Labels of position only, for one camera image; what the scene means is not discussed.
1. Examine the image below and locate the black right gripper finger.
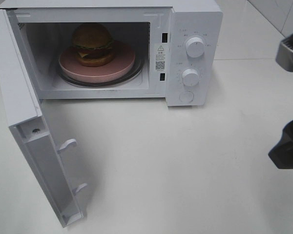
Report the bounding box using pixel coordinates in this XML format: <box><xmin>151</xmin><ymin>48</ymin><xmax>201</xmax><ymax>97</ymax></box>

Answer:
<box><xmin>268</xmin><ymin>120</ymin><xmax>293</xmax><ymax>170</ymax></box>

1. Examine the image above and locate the round white door button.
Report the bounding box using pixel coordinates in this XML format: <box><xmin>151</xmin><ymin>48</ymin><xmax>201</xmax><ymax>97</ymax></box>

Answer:
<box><xmin>179</xmin><ymin>91</ymin><xmax>194</xmax><ymax>103</ymax></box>

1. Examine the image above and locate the white microwave oven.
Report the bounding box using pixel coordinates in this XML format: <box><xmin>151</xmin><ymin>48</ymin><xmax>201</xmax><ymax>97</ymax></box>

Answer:
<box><xmin>0</xmin><ymin>0</ymin><xmax>223</xmax><ymax>227</ymax></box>

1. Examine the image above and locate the pink round plate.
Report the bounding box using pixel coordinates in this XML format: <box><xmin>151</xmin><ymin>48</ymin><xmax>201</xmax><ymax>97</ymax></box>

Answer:
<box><xmin>59</xmin><ymin>41</ymin><xmax>136</xmax><ymax>83</ymax></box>

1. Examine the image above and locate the burger with lettuce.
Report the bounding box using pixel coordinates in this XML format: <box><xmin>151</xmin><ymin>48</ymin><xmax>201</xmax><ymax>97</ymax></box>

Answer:
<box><xmin>72</xmin><ymin>23</ymin><xmax>115</xmax><ymax>67</ymax></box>

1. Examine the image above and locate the white lower timer knob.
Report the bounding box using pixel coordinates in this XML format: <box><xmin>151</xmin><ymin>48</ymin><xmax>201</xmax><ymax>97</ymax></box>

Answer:
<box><xmin>181</xmin><ymin>69</ymin><xmax>200</xmax><ymax>87</ymax></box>

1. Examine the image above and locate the white upper microwave knob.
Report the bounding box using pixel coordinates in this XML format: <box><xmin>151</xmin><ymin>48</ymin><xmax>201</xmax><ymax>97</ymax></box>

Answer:
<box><xmin>185</xmin><ymin>35</ymin><xmax>206</xmax><ymax>58</ymax></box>

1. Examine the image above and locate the white warning label sticker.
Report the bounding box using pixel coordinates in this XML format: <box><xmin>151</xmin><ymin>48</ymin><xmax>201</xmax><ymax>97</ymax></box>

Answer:
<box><xmin>153</xmin><ymin>43</ymin><xmax>168</xmax><ymax>72</ymax></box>

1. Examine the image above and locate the glass microwave turntable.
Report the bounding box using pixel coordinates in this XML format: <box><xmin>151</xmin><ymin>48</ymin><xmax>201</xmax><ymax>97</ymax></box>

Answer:
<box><xmin>56</xmin><ymin>58</ymin><xmax>144</xmax><ymax>88</ymax></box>

